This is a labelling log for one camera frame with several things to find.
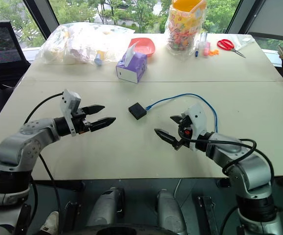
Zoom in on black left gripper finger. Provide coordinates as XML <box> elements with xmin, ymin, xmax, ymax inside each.
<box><xmin>82</xmin><ymin>104</ymin><xmax>106</xmax><ymax>116</ymax></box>
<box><xmin>89</xmin><ymin>117</ymin><xmax>116</xmax><ymax>133</ymax></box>

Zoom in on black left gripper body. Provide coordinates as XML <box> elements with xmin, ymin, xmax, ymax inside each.
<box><xmin>71</xmin><ymin>108</ymin><xmax>92</xmax><ymax>136</ymax></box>

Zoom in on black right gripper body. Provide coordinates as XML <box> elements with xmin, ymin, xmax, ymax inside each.
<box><xmin>177</xmin><ymin>115</ymin><xmax>193</xmax><ymax>148</ymax></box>

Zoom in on small black rectangular box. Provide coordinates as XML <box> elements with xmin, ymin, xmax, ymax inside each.
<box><xmin>128</xmin><ymin>102</ymin><xmax>148</xmax><ymax>120</ymax></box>

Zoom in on blue tube with yellow cap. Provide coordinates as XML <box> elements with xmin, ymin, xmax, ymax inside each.
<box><xmin>94</xmin><ymin>49</ymin><xmax>106</xmax><ymax>67</ymax></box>

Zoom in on purple tissue box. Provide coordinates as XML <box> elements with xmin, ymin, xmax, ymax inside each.
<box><xmin>115</xmin><ymin>40</ymin><xmax>148</xmax><ymax>84</ymax></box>

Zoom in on clear bag of white items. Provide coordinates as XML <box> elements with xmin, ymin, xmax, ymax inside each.
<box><xmin>37</xmin><ymin>22</ymin><xmax>136</xmax><ymax>66</ymax></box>

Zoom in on pink eraser block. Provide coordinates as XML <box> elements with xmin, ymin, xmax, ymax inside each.
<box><xmin>202</xmin><ymin>42</ymin><xmax>211</xmax><ymax>57</ymax></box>

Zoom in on silver robot leg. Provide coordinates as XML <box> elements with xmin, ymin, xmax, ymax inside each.
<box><xmin>86</xmin><ymin>187</ymin><xmax>125</xmax><ymax>229</ymax></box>
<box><xmin>155</xmin><ymin>188</ymin><xmax>188</xmax><ymax>235</ymax></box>

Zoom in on red plastic bowl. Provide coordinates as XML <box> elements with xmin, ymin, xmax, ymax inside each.
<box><xmin>128</xmin><ymin>37</ymin><xmax>156</xmax><ymax>58</ymax></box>

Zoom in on bag of colourful snacks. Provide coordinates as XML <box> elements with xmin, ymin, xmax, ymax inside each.
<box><xmin>165</xmin><ymin>0</ymin><xmax>208</xmax><ymax>52</ymax></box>

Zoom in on white shoe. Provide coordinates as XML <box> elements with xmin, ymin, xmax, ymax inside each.
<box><xmin>39</xmin><ymin>210</ymin><xmax>60</xmax><ymax>234</ymax></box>

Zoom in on clear flat plastic bag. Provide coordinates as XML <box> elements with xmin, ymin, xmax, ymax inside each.
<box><xmin>228</xmin><ymin>34</ymin><xmax>255</xmax><ymax>50</ymax></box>

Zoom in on dark rounded robot torso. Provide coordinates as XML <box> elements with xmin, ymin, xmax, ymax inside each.
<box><xmin>69</xmin><ymin>223</ymin><xmax>180</xmax><ymax>235</ymax></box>

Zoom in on black mesh office chair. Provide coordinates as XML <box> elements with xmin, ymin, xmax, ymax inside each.
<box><xmin>0</xmin><ymin>21</ymin><xmax>31</xmax><ymax>89</ymax></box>

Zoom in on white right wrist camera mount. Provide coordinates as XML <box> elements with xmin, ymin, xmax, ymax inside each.
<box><xmin>181</xmin><ymin>102</ymin><xmax>208</xmax><ymax>150</ymax></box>

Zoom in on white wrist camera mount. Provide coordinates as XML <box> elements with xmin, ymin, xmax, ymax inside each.
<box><xmin>181</xmin><ymin>102</ymin><xmax>208</xmax><ymax>150</ymax></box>
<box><xmin>59</xmin><ymin>89</ymin><xmax>82</xmax><ymax>137</ymax></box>

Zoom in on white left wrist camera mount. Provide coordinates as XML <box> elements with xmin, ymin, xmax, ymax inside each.
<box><xmin>59</xmin><ymin>89</ymin><xmax>82</xmax><ymax>137</ymax></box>

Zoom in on blue cable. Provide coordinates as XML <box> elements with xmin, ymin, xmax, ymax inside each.
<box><xmin>145</xmin><ymin>93</ymin><xmax>219</xmax><ymax>134</ymax></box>

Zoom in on thin white cable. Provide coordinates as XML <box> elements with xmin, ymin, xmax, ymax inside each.
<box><xmin>174</xmin><ymin>178</ymin><xmax>182</xmax><ymax>199</ymax></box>

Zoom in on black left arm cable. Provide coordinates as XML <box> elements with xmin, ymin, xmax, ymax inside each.
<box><xmin>23</xmin><ymin>92</ymin><xmax>65</xmax><ymax>235</ymax></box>

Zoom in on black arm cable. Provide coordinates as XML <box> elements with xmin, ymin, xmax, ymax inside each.
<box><xmin>177</xmin><ymin>124</ymin><xmax>275</xmax><ymax>187</ymax></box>
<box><xmin>23</xmin><ymin>92</ymin><xmax>65</xmax><ymax>235</ymax></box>

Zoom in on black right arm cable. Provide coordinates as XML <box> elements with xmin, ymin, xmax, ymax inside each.
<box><xmin>177</xmin><ymin>124</ymin><xmax>275</xmax><ymax>187</ymax></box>

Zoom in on black metal bracket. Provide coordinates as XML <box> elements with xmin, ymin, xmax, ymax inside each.
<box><xmin>62</xmin><ymin>200</ymin><xmax>81</xmax><ymax>232</ymax></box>
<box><xmin>195</xmin><ymin>194</ymin><xmax>220</xmax><ymax>235</ymax></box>

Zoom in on red-handled scissors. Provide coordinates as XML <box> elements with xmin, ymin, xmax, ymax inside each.
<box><xmin>216</xmin><ymin>39</ymin><xmax>247</xmax><ymax>59</ymax></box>

